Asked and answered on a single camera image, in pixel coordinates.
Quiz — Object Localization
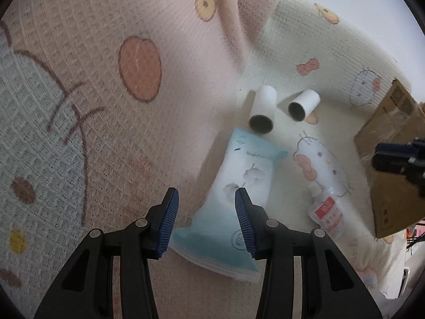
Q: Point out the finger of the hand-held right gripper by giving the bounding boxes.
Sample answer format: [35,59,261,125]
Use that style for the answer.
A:
[371,138,425,190]

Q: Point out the white cardboard-core paper roll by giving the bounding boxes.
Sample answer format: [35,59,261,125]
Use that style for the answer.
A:
[249,85,278,135]
[287,89,321,122]

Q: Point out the dark cables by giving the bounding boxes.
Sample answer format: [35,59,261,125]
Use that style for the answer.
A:
[406,221,425,250]

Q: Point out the cream cartoon bed sheet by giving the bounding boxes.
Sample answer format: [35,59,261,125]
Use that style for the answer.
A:
[196,83,412,301]

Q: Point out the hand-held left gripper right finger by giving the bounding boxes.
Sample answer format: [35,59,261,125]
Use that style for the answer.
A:
[234,187,384,319]

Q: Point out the cream printed pillow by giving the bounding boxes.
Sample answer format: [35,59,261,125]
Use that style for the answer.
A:
[244,0,414,114]

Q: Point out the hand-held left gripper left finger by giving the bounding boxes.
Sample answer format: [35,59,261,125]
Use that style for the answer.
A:
[33,187,180,319]

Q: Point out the small clear red-label bottle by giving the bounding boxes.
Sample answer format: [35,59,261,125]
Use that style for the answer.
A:
[307,186,347,241]

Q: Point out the brown cardboard box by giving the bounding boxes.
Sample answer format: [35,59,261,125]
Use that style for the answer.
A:
[354,78,425,239]

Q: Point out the light blue tissue pack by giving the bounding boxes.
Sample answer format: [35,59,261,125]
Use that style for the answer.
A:
[169,127,289,283]

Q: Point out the pink printed blanket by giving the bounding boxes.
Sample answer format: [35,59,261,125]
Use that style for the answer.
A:
[0,0,283,319]

